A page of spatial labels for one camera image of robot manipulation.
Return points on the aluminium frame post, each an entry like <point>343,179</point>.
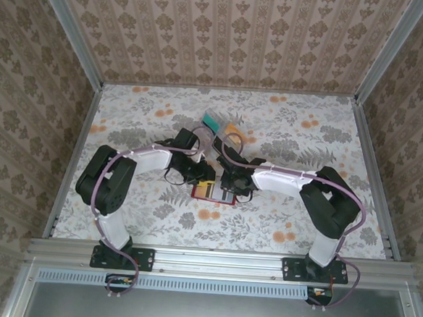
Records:
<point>70,29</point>
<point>390,51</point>

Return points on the aluminium table side rail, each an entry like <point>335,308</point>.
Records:
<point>74,156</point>
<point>375,177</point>

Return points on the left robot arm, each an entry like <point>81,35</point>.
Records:
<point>104,187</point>

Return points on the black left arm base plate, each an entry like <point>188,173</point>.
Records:
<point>146,259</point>

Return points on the aluminium front rail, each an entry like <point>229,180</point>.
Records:
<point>218,262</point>

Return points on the clear acrylic organizer box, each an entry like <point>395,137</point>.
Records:
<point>221,128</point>

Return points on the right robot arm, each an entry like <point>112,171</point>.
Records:
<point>331,210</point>

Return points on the grey metal panel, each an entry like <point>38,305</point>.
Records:
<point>222,315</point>

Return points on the orange card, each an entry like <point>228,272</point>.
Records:
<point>235,129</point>

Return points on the red card holder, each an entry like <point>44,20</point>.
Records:
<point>214,201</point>

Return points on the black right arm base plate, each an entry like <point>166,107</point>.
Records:
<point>294,269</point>

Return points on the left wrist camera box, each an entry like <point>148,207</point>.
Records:
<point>187,138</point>

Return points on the teal card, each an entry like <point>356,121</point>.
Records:
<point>210,121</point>

